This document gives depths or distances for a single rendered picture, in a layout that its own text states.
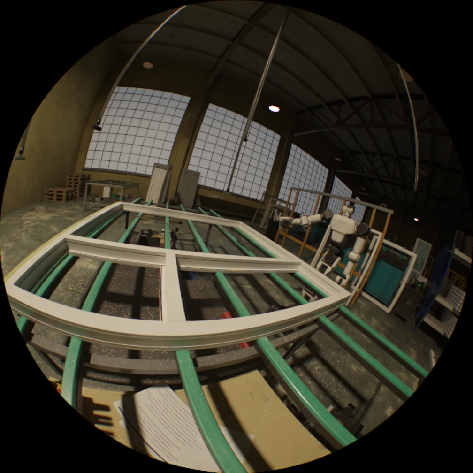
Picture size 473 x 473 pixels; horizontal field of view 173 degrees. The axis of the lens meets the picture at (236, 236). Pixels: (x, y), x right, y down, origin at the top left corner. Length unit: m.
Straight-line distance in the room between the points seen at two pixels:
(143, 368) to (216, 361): 0.19
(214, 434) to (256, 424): 0.29
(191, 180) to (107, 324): 7.77
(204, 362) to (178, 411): 0.23
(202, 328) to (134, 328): 0.16
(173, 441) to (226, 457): 0.24
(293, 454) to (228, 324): 0.55
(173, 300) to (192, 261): 0.32
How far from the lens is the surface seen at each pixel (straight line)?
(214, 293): 1.07
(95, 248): 0.77
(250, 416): 0.64
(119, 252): 0.74
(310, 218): 1.73
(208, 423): 0.37
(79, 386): 0.45
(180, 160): 8.05
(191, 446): 0.59
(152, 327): 0.38
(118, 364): 0.46
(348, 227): 1.54
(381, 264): 4.51
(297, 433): 0.70
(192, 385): 0.39
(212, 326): 0.40
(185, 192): 7.96
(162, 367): 0.45
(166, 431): 0.59
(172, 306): 0.43
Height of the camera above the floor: 1.24
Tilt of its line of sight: 14 degrees down
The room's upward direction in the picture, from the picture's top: 16 degrees clockwise
